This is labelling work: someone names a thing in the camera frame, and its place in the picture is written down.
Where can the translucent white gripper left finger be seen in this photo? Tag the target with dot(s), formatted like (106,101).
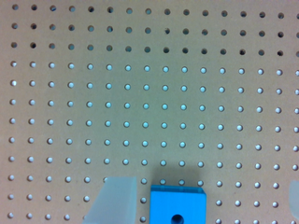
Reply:
(115,203)

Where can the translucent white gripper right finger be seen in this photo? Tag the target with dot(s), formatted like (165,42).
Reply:
(294,198)

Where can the blue block with hole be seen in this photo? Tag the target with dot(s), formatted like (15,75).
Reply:
(177,205)

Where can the brown pegboard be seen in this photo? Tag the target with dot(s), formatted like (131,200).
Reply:
(200,93)

